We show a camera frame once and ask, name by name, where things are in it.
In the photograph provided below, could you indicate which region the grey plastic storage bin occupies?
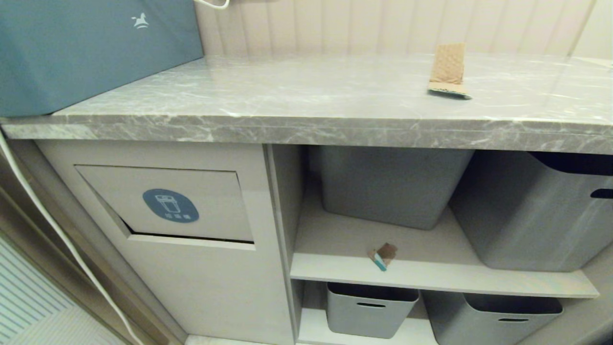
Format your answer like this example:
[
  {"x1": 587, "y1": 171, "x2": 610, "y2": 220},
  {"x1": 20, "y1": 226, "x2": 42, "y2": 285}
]
[
  {"x1": 423, "y1": 290, "x2": 564, "y2": 345},
  {"x1": 327, "y1": 282, "x2": 420, "y2": 339},
  {"x1": 317, "y1": 146, "x2": 475, "y2": 230},
  {"x1": 450, "y1": 150, "x2": 613, "y2": 272}
]

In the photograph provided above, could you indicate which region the trash bin flap door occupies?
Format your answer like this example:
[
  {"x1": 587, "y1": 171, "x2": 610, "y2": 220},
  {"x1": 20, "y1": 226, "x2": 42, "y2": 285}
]
[{"x1": 75, "y1": 165, "x2": 254, "y2": 242}]

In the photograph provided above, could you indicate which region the small brown wrapper scrap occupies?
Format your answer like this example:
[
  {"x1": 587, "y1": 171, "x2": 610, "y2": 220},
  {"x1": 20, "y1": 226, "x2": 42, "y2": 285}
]
[{"x1": 368, "y1": 242, "x2": 398, "y2": 272}]

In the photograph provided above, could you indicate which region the beige cabinet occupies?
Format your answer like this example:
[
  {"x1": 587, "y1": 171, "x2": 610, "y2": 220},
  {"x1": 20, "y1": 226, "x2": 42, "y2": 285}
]
[{"x1": 34, "y1": 139, "x2": 613, "y2": 345}]

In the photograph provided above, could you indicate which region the beige shelf board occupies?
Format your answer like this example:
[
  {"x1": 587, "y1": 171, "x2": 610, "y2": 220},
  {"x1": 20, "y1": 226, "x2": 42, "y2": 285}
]
[{"x1": 290, "y1": 192, "x2": 600, "y2": 299}]

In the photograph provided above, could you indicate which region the brown cardboard cup sleeve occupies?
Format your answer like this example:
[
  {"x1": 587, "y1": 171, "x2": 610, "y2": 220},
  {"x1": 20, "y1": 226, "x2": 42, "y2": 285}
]
[{"x1": 428, "y1": 43, "x2": 473, "y2": 100}]

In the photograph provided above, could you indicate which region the blue-grey box appliance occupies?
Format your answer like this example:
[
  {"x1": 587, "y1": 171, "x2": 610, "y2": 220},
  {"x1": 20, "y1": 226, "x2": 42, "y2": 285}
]
[{"x1": 0, "y1": 0, "x2": 205, "y2": 118}]

